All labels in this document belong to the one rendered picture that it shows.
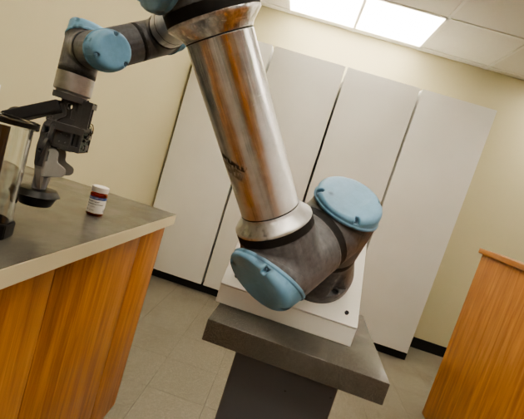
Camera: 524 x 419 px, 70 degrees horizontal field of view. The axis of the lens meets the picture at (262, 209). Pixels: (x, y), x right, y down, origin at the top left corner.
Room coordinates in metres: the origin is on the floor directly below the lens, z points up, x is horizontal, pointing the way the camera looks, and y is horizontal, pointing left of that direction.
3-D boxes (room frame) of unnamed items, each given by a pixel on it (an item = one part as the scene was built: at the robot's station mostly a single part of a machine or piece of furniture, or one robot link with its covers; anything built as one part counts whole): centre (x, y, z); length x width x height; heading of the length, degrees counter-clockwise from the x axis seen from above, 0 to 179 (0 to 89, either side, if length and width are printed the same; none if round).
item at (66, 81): (0.82, 0.47, 1.26); 0.08 x 0.08 x 0.05
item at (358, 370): (0.77, -0.14, 0.92); 0.32 x 0.32 x 0.04; 84
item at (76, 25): (0.82, 0.46, 1.34); 0.09 x 0.08 x 0.11; 48
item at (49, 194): (0.82, 0.48, 1.02); 0.09 x 0.09 x 0.07
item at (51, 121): (0.82, 0.46, 1.18); 0.09 x 0.08 x 0.12; 102
